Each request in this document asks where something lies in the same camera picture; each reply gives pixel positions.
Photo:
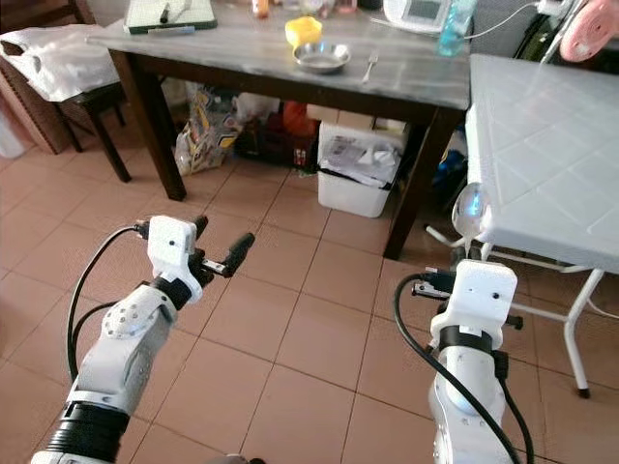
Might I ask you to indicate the brown wooden stick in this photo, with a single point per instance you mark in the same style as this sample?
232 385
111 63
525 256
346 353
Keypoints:
172 31

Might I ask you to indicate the printed shopping bag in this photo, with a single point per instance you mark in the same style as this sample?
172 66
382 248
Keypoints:
208 130

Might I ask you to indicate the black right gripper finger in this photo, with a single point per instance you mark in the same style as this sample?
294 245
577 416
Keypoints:
456 259
480 252

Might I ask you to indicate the blue plastic water bottle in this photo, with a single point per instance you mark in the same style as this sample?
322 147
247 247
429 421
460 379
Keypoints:
456 29

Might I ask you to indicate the brown cardboard box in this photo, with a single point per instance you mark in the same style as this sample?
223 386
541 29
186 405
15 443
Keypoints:
358 118

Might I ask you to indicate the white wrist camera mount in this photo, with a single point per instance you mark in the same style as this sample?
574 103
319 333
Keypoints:
479 295
172 246

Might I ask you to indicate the silver metal spoon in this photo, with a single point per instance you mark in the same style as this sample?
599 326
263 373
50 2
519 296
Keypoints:
470 208

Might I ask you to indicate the silver metal fork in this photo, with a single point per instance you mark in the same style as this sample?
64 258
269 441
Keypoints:
369 68

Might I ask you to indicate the stainless steel bowl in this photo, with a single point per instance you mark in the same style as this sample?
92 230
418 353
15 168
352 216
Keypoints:
322 57

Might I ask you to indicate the dark wooden chair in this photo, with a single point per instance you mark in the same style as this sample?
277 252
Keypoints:
102 97

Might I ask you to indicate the white food processor steel bowl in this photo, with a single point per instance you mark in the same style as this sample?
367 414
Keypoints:
416 12

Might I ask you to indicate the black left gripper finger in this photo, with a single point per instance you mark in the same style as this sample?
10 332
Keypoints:
240 253
202 226

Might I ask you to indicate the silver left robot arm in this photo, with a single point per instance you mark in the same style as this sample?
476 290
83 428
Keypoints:
126 358

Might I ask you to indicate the blue bag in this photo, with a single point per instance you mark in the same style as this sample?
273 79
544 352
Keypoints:
450 164

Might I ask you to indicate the pink round object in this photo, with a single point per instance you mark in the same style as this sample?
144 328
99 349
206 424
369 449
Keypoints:
590 29

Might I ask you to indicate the orange sauce squeeze bottle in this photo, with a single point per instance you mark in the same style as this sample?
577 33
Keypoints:
260 9

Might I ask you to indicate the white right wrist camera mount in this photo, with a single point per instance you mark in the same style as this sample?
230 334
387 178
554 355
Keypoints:
479 295

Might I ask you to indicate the grey wooden table dark legs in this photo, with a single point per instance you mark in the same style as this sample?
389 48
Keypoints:
150 126

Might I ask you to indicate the white plastic bin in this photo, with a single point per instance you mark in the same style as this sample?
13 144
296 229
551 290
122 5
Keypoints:
353 193

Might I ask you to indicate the pale green cutting board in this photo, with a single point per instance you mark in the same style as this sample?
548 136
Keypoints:
189 14

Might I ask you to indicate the red and black crate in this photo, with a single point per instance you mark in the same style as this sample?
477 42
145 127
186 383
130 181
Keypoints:
280 140

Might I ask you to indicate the white plastic bag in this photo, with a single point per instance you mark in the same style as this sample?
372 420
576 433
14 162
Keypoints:
63 63

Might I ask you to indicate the white folding table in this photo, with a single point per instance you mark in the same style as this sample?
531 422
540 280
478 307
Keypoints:
542 145

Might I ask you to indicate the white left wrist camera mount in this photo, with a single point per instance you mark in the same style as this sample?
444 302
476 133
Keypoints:
172 246

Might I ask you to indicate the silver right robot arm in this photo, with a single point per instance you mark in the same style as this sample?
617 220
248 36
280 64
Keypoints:
469 406

